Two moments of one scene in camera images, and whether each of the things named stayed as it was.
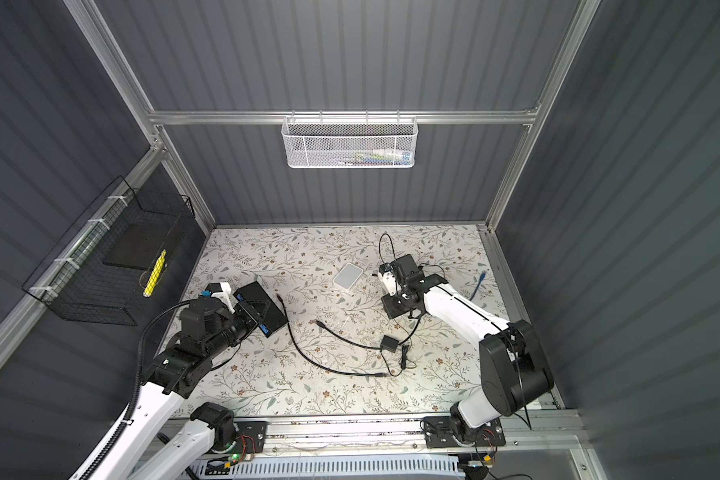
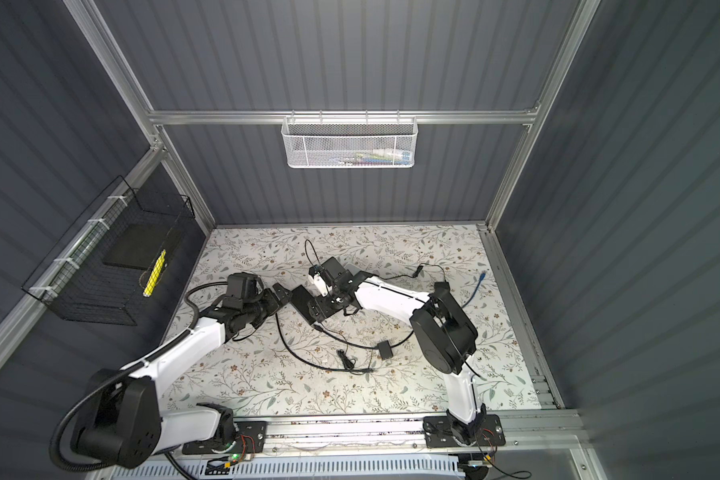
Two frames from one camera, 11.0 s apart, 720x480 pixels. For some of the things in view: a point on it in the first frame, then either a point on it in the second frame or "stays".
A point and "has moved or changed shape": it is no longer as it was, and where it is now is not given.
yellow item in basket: (153, 279) stays
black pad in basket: (134, 245) stays
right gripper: (392, 311) → (321, 309)
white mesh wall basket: (344, 142) stays
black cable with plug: (400, 343) stays
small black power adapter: (389, 343) has moved or changed shape
